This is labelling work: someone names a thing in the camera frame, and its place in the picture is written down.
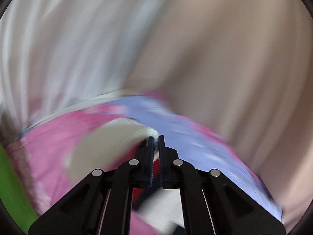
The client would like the white red black knit sweater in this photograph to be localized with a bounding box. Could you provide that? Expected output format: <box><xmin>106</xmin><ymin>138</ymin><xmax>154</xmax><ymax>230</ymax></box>
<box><xmin>64</xmin><ymin>118</ymin><xmax>185</xmax><ymax>234</ymax></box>

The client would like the pink floral bed sheet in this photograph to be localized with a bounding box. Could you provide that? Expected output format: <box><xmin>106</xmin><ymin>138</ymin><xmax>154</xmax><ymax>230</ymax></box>
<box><xmin>4</xmin><ymin>94</ymin><xmax>282</xmax><ymax>223</ymax></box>

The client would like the green plush pillow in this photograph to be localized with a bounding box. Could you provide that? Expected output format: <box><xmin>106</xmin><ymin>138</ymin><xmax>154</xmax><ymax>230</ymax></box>
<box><xmin>1</xmin><ymin>147</ymin><xmax>38</xmax><ymax>234</ymax></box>

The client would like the beige curtain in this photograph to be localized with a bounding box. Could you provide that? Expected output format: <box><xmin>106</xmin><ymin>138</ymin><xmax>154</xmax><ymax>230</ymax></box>
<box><xmin>125</xmin><ymin>0</ymin><xmax>312</xmax><ymax>233</ymax></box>

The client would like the white satin curtain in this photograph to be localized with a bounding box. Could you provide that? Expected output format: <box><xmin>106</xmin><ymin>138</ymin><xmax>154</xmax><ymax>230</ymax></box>
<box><xmin>0</xmin><ymin>0</ymin><xmax>177</xmax><ymax>128</ymax></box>

